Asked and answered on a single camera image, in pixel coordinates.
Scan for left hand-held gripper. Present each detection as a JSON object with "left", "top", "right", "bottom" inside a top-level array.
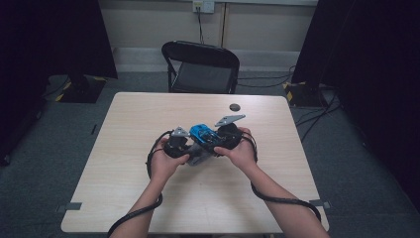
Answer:
[{"left": 163, "top": 126, "right": 193, "bottom": 159}]

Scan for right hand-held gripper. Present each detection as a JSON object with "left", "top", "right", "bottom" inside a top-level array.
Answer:
[{"left": 214, "top": 114, "right": 247, "bottom": 150}]

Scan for grey towel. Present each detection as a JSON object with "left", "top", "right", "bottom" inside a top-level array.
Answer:
[{"left": 186, "top": 142, "right": 216, "bottom": 167}]

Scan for blue toy car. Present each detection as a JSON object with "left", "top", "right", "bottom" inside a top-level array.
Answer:
[{"left": 189, "top": 123, "right": 229, "bottom": 154}]

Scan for person's right hand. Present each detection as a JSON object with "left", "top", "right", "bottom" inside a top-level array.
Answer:
[{"left": 213, "top": 127, "right": 259, "bottom": 172}]

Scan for person's left hand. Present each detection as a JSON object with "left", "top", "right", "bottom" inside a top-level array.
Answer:
[{"left": 150, "top": 140, "right": 191, "bottom": 182}]

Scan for black folding chair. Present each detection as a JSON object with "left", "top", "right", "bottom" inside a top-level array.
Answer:
[{"left": 160, "top": 40, "right": 241, "bottom": 95}]

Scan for black stand base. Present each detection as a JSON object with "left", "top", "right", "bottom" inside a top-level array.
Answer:
[
  {"left": 281, "top": 80, "right": 330, "bottom": 108},
  {"left": 43, "top": 73, "right": 108, "bottom": 104}
]

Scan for grey tape strip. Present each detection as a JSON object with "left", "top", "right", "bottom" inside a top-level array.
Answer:
[
  {"left": 309, "top": 198, "right": 331, "bottom": 210},
  {"left": 55, "top": 201, "right": 83, "bottom": 213}
]

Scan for black curtain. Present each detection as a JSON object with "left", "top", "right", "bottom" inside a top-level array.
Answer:
[
  {"left": 0, "top": 0, "right": 119, "bottom": 167},
  {"left": 291, "top": 0, "right": 420, "bottom": 212}
]

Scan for black floor cables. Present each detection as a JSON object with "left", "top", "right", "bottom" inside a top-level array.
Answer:
[
  {"left": 295, "top": 88, "right": 345, "bottom": 143},
  {"left": 237, "top": 64, "right": 298, "bottom": 89}
]

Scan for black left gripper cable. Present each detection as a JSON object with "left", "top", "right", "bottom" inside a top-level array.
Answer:
[{"left": 107, "top": 129, "right": 174, "bottom": 238}]

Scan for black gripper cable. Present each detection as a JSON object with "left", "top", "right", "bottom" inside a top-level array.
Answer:
[
  {"left": 107, "top": 129, "right": 174, "bottom": 238},
  {"left": 242, "top": 132, "right": 322, "bottom": 222}
]

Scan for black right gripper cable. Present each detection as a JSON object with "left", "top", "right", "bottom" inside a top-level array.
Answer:
[{"left": 242, "top": 132, "right": 322, "bottom": 222}]

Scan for black wall socket cable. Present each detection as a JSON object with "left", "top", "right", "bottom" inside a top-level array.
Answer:
[{"left": 196, "top": 6, "right": 206, "bottom": 46}]

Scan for white wall socket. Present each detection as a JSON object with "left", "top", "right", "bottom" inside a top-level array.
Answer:
[{"left": 192, "top": 0, "right": 216, "bottom": 14}]

